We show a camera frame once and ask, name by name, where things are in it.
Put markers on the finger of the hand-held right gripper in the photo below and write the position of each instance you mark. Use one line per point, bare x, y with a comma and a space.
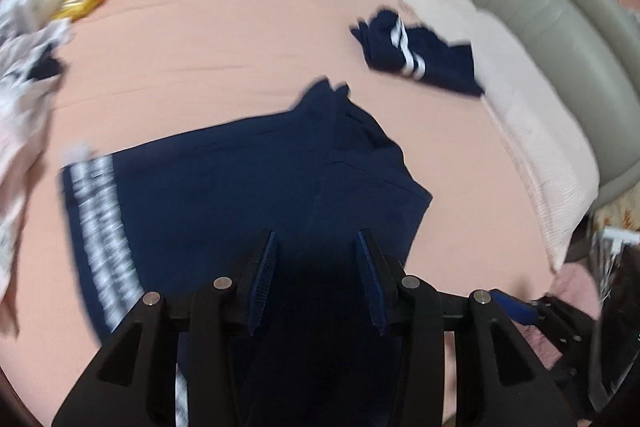
515, 309

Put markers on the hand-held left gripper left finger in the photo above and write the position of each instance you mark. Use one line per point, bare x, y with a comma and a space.
262, 287

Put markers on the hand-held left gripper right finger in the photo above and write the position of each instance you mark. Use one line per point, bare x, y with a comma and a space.
372, 287

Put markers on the large navy striped shorts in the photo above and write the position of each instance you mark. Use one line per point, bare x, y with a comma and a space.
200, 207

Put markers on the small navy striped garment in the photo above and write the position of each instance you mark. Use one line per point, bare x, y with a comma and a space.
440, 62

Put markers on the cream waffle pillow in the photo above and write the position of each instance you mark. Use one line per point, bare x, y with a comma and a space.
540, 132

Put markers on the grey-green padded headboard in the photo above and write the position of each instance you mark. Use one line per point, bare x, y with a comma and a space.
550, 47

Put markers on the pink printed pajama garment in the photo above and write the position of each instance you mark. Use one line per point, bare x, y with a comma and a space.
20, 147

